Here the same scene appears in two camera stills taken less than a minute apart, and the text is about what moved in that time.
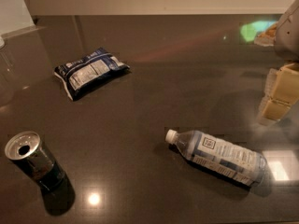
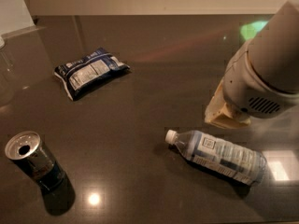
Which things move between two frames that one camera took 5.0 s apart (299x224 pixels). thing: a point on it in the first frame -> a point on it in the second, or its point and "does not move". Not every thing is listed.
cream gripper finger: [275, 109] -> [221, 114]
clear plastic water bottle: [220, 156] does not move
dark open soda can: [28, 151] does not move
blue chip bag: [81, 76] does not move
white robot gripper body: [288, 36] -> [246, 89]
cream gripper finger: [283, 83] -> [219, 95]
